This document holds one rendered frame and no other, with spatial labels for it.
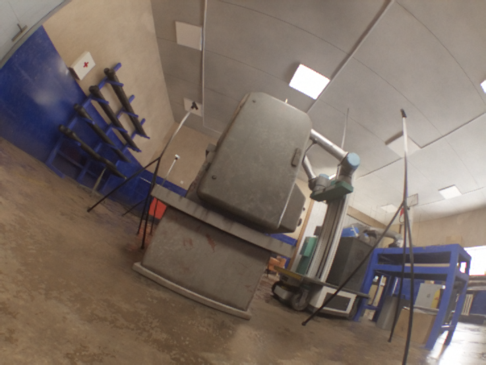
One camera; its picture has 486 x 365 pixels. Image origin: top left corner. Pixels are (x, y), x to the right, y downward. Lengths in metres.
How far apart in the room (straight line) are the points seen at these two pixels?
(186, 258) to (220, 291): 0.25
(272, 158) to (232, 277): 0.67
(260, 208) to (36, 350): 1.01
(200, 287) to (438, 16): 3.72
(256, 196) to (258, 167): 0.15
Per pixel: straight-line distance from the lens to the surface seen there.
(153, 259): 1.09
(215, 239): 1.04
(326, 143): 2.08
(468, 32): 3.58
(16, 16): 3.04
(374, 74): 3.63
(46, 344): 0.48
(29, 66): 3.21
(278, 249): 1.07
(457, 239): 2.07
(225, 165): 1.04
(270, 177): 1.07
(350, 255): 2.12
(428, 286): 7.49
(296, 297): 1.86
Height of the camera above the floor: 0.35
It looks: 18 degrees up
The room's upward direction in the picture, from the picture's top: 24 degrees clockwise
